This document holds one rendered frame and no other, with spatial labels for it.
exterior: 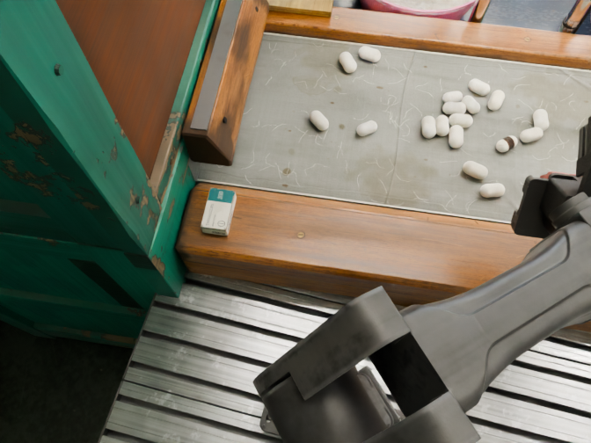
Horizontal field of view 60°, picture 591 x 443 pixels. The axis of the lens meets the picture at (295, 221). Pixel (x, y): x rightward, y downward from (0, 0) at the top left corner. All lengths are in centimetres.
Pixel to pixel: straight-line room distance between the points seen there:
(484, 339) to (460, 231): 42
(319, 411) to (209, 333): 45
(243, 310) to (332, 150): 27
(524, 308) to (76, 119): 34
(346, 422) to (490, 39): 74
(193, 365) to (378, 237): 31
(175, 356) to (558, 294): 54
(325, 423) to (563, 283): 17
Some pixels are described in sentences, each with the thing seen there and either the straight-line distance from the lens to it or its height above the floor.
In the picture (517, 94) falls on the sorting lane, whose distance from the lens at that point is 91.
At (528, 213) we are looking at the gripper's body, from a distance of 59.
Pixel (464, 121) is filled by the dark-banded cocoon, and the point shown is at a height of 76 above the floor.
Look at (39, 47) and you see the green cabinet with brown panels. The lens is 39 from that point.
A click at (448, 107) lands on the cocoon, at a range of 84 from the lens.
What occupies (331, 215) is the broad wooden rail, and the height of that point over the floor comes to 77.
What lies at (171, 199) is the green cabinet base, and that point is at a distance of 66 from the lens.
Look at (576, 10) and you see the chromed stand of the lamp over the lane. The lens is 98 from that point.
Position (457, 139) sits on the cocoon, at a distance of 80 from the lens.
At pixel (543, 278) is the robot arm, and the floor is 109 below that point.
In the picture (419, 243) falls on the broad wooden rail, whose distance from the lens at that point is 70.
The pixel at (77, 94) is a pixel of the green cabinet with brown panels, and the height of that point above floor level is 109.
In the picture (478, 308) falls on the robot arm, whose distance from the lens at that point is 32.
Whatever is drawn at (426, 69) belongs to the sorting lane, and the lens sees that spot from 90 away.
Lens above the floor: 140
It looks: 65 degrees down
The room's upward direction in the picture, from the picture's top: straight up
